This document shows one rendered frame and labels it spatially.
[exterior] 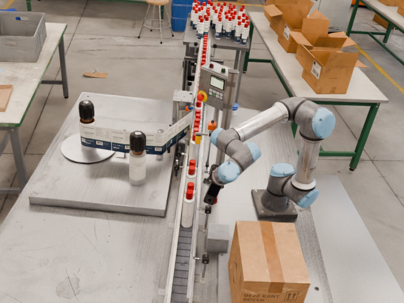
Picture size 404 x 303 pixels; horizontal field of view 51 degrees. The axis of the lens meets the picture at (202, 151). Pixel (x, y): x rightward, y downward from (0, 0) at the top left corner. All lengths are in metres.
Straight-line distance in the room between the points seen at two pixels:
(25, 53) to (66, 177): 1.66
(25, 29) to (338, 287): 3.43
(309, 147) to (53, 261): 1.21
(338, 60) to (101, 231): 2.32
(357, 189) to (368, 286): 2.04
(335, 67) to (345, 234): 1.70
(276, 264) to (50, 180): 1.25
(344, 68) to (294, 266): 2.31
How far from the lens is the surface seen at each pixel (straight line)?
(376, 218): 3.83
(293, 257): 1.68
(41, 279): 1.95
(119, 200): 2.17
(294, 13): 4.68
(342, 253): 2.20
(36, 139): 4.28
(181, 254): 1.93
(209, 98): 2.14
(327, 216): 2.36
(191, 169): 2.05
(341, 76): 3.71
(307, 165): 1.98
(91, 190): 2.24
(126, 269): 1.94
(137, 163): 2.17
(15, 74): 3.63
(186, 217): 1.99
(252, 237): 1.71
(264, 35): 4.79
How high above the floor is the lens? 2.33
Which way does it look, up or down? 35 degrees down
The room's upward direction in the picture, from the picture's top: 6 degrees clockwise
